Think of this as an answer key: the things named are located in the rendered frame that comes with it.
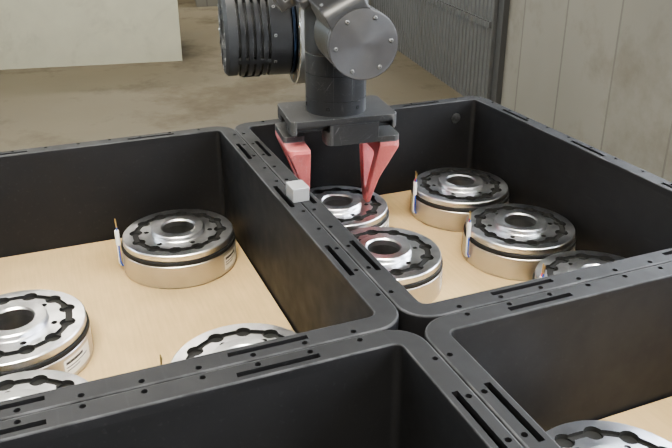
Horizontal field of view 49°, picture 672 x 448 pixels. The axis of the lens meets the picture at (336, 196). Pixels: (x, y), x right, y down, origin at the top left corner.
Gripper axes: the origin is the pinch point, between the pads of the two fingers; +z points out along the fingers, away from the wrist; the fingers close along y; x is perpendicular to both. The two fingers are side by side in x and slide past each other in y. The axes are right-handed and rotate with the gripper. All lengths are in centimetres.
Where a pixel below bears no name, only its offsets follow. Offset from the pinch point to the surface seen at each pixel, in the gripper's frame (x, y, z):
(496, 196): -2.6, 16.4, 1.0
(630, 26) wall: 174, 165, 24
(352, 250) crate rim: -22.5, -5.1, -6.2
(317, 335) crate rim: -31.6, -9.9, -6.3
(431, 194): -0.3, 10.2, 0.9
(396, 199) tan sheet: 6.3, 8.9, 4.2
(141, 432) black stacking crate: -35.1, -19.7, -4.8
